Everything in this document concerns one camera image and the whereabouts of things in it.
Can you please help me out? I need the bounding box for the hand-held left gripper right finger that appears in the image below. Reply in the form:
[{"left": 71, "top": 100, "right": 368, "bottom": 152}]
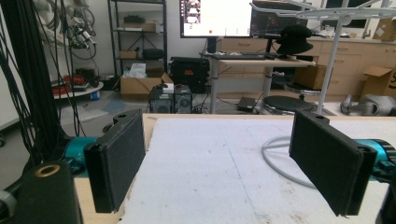
[{"left": 289, "top": 110, "right": 378, "bottom": 217}]

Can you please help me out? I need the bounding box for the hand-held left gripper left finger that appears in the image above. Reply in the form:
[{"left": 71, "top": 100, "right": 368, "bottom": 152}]
[{"left": 83, "top": 108, "right": 147, "bottom": 215}]

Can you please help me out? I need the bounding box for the black round stool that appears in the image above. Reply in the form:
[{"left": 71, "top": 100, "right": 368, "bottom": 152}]
[{"left": 262, "top": 94, "right": 318, "bottom": 115}]

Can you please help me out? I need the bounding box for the black computer tower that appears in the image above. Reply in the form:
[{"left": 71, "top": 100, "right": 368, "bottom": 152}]
[
  {"left": 173, "top": 84, "right": 193, "bottom": 114},
  {"left": 148, "top": 85, "right": 175, "bottom": 114}
]

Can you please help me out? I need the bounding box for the grey machine part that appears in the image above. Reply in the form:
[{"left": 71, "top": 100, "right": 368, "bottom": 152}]
[{"left": 339, "top": 93, "right": 396, "bottom": 117}]

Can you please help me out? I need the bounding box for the open cardboard box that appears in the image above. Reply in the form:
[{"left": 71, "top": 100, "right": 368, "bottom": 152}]
[{"left": 120, "top": 72, "right": 175, "bottom": 96}]

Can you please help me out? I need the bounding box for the round white table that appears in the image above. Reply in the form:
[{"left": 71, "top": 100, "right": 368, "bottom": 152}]
[{"left": 50, "top": 80, "right": 105, "bottom": 100}]

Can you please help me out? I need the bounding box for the white foam mat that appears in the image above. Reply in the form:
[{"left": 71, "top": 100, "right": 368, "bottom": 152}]
[{"left": 118, "top": 117, "right": 396, "bottom": 224}]

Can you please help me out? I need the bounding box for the white plastic bag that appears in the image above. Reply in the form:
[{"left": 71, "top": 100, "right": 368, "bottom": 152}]
[{"left": 128, "top": 63, "right": 147, "bottom": 79}]

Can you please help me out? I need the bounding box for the open-flap cardboard box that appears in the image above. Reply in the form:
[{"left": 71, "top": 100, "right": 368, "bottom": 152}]
[{"left": 361, "top": 65, "right": 396, "bottom": 100}]

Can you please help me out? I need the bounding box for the flat black device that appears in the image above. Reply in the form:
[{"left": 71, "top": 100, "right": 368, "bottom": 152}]
[{"left": 237, "top": 96, "right": 258, "bottom": 113}]

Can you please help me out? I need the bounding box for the white metal stand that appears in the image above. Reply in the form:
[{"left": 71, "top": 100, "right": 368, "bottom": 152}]
[{"left": 250, "top": 0, "right": 396, "bottom": 189}]

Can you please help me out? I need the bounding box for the black hard case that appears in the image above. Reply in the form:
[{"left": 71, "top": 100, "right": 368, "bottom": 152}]
[{"left": 170, "top": 56, "right": 210, "bottom": 94}]

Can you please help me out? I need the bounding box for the black bag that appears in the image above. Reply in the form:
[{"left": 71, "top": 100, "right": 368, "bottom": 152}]
[{"left": 142, "top": 48, "right": 164, "bottom": 61}]

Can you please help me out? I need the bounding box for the wooden office desk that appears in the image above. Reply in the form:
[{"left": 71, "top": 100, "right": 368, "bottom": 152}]
[{"left": 200, "top": 51, "right": 317, "bottom": 115}]

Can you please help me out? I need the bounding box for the black hat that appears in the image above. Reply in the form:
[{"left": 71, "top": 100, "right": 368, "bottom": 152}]
[{"left": 276, "top": 23, "right": 315, "bottom": 56}]

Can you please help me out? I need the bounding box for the black metal shelf rack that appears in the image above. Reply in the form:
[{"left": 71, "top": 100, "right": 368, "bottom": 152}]
[{"left": 106, "top": 0, "right": 169, "bottom": 78}]

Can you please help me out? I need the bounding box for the black keyboard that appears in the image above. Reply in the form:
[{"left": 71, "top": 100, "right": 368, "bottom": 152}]
[{"left": 217, "top": 52, "right": 276, "bottom": 61}]

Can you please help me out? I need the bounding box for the small cardboard box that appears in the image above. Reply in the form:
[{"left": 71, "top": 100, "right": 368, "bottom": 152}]
[{"left": 372, "top": 17, "right": 396, "bottom": 42}]

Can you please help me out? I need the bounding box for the dark computer monitor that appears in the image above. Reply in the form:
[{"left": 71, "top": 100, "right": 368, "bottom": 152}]
[{"left": 250, "top": 2, "right": 308, "bottom": 39}]

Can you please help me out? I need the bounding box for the bright computer monitor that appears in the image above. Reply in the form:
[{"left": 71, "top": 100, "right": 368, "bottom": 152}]
[{"left": 179, "top": 0, "right": 253, "bottom": 39}]

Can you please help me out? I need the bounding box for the red cable coil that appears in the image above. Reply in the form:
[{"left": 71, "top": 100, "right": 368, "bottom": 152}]
[{"left": 51, "top": 74, "right": 88, "bottom": 95}]

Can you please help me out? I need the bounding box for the bundle of black cables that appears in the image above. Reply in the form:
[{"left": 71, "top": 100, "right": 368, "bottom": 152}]
[{"left": 0, "top": 0, "right": 82, "bottom": 167}]

